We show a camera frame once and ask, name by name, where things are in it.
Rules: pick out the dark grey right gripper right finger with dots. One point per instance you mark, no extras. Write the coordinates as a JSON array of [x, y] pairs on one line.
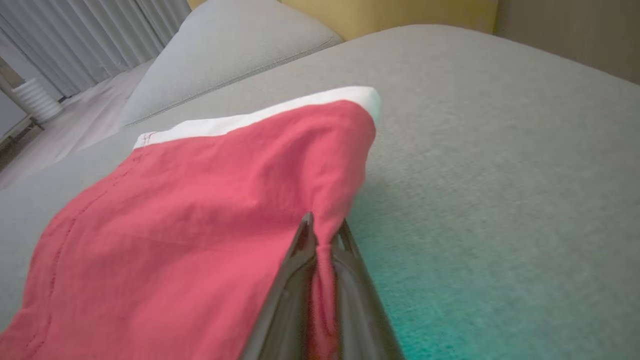
[[360, 315]]

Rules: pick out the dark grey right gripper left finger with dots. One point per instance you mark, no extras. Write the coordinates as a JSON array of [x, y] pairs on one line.
[[287, 310]]

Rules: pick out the red white T-shirt with logo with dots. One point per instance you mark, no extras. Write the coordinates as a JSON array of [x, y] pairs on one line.
[[175, 225]]

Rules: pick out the grey pillow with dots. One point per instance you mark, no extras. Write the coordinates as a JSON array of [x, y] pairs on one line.
[[225, 50]]

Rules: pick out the large yellow sofa back cushion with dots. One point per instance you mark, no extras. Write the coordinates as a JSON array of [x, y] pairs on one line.
[[390, 15]]

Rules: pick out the white ribbed cylinder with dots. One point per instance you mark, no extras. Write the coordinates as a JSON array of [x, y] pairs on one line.
[[37, 100]]

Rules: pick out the grey pleated curtain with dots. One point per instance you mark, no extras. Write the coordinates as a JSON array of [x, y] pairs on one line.
[[100, 35]]

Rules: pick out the grey and green cabinet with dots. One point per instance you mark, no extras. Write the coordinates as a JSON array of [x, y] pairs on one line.
[[7, 117]]

